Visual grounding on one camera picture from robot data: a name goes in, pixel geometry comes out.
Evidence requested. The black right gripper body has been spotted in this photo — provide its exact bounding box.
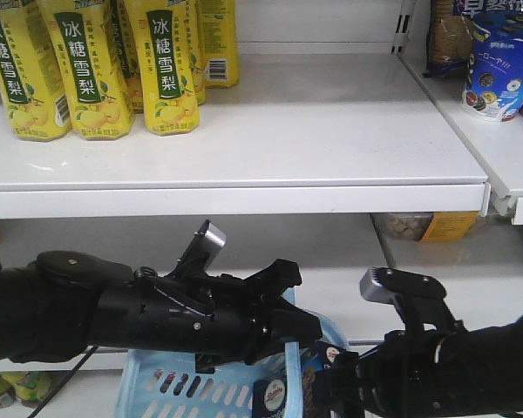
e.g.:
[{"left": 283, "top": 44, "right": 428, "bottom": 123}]
[{"left": 317, "top": 331, "right": 440, "bottom": 417}]

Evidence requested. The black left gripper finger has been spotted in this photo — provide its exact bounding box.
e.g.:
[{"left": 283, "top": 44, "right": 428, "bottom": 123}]
[{"left": 272, "top": 297, "right": 322, "bottom": 342}]

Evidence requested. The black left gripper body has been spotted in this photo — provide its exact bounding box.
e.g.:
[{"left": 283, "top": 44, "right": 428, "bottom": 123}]
[{"left": 132, "top": 259, "right": 302, "bottom": 372}]

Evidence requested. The Chocofello cookie box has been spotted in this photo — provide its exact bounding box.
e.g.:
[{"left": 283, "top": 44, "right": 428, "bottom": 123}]
[{"left": 251, "top": 340, "right": 346, "bottom": 418}]

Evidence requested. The light blue plastic basket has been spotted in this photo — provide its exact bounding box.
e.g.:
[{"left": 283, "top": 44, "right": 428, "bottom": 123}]
[{"left": 112, "top": 285, "right": 358, "bottom": 418}]

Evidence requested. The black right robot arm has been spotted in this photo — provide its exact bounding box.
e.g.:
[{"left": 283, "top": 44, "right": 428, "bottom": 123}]
[{"left": 312, "top": 315, "right": 523, "bottom": 417}]

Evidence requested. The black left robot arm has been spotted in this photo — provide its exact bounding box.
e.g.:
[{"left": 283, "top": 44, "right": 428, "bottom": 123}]
[{"left": 0, "top": 251, "right": 323, "bottom": 373}]

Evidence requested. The yellow snack box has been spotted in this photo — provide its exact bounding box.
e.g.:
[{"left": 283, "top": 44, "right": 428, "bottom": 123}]
[{"left": 372, "top": 211, "right": 479, "bottom": 242}]

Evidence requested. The white supermarket shelving unit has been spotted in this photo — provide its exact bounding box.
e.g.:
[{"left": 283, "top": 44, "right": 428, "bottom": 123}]
[{"left": 0, "top": 0, "right": 523, "bottom": 418}]

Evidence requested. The yellow pear drink bottle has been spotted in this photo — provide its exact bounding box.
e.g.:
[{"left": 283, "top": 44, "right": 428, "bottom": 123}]
[
  {"left": 125, "top": 0, "right": 200, "bottom": 136},
  {"left": 37, "top": 1, "right": 134, "bottom": 140},
  {"left": 0, "top": 1, "right": 71, "bottom": 142}
]

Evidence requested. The dark biscuit package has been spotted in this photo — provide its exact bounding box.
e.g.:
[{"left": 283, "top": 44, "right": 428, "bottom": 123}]
[{"left": 426, "top": 0, "right": 474, "bottom": 78}]

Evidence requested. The blue cookie tub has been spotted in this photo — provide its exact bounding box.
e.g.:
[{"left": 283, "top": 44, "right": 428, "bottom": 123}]
[{"left": 462, "top": 10, "right": 523, "bottom": 123}]

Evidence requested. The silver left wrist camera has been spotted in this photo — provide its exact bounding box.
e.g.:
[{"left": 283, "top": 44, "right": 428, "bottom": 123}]
[{"left": 174, "top": 219, "right": 227, "bottom": 272}]

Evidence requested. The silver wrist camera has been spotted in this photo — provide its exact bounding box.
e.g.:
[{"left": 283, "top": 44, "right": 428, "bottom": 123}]
[
  {"left": 359, "top": 266, "right": 466, "bottom": 336},
  {"left": 174, "top": 219, "right": 227, "bottom": 272}
]

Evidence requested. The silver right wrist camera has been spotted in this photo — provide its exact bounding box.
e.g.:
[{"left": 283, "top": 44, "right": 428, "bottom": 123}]
[{"left": 359, "top": 266, "right": 466, "bottom": 336}]

